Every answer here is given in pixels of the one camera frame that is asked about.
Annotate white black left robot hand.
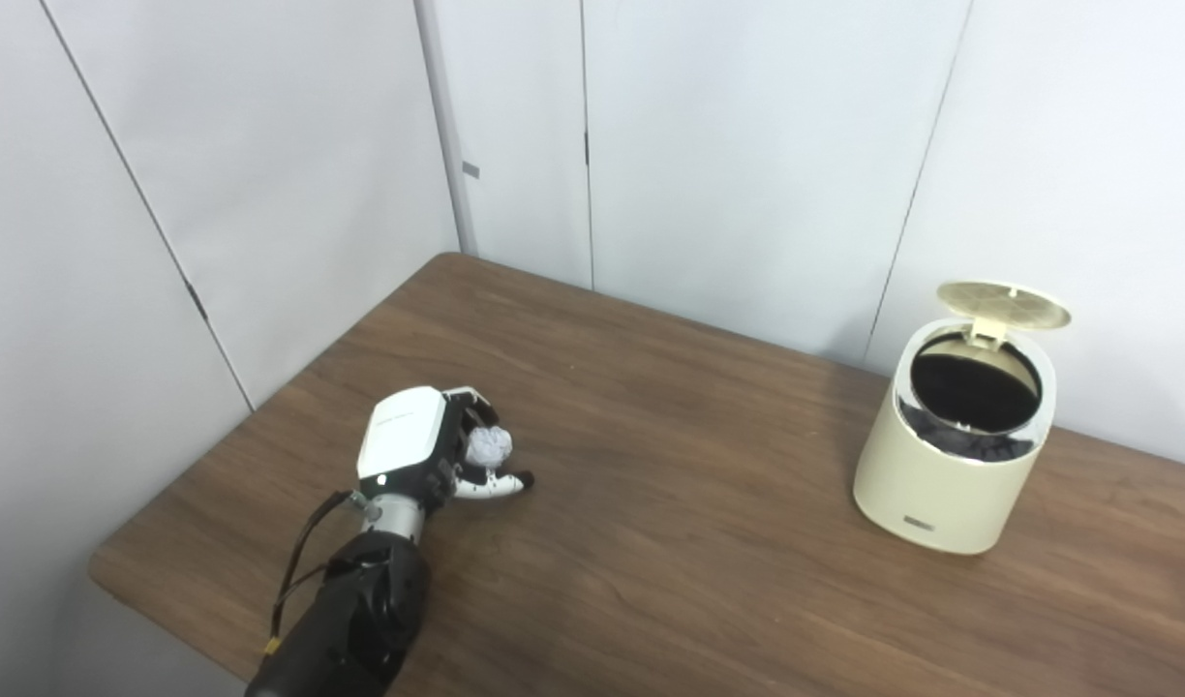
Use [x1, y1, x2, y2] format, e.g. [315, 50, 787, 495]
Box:
[357, 385, 535, 509]

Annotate white paper ball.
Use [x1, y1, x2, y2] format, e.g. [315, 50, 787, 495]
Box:
[465, 426, 514, 468]

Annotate cream round bin lid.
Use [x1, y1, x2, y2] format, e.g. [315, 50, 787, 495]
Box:
[936, 281, 1072, 348]

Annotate cream-colored bin body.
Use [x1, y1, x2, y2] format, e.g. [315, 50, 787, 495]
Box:
[852, 318, 1058, 556]

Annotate black bin liner bag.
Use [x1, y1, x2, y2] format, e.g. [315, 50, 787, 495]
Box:
[897, 329, 1044, 461]

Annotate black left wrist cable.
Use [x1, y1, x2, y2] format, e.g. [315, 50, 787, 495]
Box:
[268, 489, 380, 659]

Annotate grey wall corner post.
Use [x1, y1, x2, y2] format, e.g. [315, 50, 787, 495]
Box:
[413, 0, 479, 258]

